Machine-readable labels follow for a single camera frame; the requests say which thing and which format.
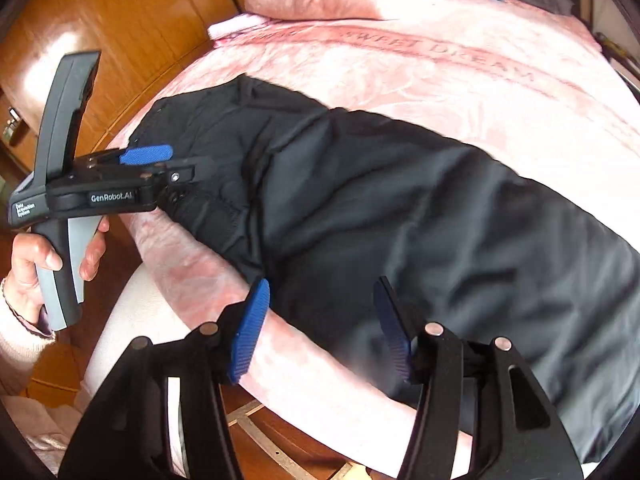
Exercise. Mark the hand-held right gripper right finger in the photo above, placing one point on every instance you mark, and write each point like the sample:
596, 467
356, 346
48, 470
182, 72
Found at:
392, 330

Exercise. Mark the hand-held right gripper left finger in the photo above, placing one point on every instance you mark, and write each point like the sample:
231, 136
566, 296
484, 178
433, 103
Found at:
250, 330

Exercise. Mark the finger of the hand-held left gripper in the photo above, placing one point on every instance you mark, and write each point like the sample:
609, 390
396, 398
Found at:
147, 154
180, 176

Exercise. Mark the black jacket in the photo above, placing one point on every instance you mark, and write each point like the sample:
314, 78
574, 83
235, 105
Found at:
375, 200

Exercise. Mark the person's left forearm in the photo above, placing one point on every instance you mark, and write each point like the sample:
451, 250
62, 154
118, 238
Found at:
15, 350

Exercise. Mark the person's left hand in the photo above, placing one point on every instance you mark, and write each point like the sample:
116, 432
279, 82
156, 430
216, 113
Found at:
22, 280

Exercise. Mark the metal cabinet latch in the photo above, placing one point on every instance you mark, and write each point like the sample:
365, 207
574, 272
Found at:
12, 127

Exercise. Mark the wooden wardrobe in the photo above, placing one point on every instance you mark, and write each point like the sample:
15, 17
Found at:
125, 20

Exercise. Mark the pink and white towel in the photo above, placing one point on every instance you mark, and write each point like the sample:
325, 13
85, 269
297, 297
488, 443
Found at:
232, 25

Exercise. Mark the person's pink top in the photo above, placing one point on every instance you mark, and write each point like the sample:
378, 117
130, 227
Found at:
25, 435

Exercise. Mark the pink leaf-print blanket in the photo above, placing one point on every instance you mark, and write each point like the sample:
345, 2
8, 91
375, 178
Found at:
450, 75

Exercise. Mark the metal bed frame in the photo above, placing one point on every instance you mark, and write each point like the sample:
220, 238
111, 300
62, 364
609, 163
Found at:
260, 427

